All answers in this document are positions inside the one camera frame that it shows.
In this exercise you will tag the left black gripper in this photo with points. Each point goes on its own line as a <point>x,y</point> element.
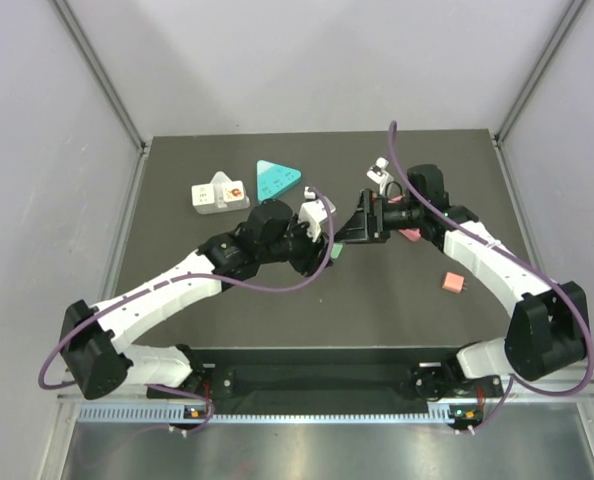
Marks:
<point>314,253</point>

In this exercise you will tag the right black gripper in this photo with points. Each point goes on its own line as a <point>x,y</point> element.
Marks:
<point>367,223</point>

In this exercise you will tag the mint green small plug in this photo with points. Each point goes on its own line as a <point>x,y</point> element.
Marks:
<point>336,251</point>

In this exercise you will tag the pink triangular power strip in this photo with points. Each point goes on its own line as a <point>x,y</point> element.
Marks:
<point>412,235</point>

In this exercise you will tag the teal triangular power strip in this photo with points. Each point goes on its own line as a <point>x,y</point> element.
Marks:
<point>273,180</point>

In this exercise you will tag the white tiger cube plug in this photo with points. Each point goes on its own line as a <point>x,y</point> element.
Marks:
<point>234,195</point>

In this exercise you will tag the white triangular power strip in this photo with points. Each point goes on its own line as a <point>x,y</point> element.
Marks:
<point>220,195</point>

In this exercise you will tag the pink small cube plug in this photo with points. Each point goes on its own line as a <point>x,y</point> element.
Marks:
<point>454,283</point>

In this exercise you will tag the plain white cube socket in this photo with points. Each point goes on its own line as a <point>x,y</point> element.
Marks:
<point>203,197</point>

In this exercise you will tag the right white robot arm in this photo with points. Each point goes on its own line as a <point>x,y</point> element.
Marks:
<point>545,332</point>

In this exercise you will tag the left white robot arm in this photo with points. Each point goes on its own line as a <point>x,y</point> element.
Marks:
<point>100,346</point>

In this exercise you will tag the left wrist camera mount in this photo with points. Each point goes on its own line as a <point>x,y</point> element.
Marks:
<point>315,212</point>

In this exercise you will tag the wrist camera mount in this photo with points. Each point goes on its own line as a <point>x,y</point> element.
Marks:
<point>315,212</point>
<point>378,174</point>

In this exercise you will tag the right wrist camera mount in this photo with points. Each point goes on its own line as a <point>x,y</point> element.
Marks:
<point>378,174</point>

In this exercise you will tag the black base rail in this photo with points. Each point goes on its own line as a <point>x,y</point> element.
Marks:
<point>426,373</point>

